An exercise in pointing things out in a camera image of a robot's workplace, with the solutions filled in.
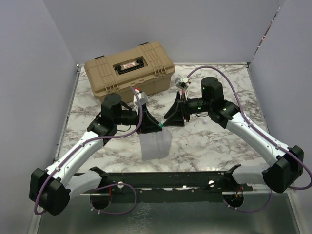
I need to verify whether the tan plastic toolbox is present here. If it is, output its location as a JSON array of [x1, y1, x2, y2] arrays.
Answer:
[[84, 41, 176, 103]]

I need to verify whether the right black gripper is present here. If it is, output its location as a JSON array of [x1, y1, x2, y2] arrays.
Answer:
[[164, 91, 212, 126]]

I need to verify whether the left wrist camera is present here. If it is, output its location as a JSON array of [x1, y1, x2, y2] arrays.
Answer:
[[133, 87, 148, 109]]

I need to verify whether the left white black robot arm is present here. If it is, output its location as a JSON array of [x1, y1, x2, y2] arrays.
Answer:
[[29, 88, 162, 216]]

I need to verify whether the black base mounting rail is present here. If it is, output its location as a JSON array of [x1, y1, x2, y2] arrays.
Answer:
[[87, 170, 252, 203]]

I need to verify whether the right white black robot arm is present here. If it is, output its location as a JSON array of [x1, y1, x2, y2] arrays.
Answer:
[[163, 77, 304, 193]]

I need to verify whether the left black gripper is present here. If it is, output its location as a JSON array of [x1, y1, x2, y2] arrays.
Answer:
[[114, 103, 163, 134]]

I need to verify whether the grey translucent envelope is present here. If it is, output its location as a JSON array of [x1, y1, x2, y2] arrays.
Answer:
[[139, 128, 172, 160]]

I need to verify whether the aluminium frame rail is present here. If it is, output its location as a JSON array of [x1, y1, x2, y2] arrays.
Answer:
[[27, 64, 83, 234]]

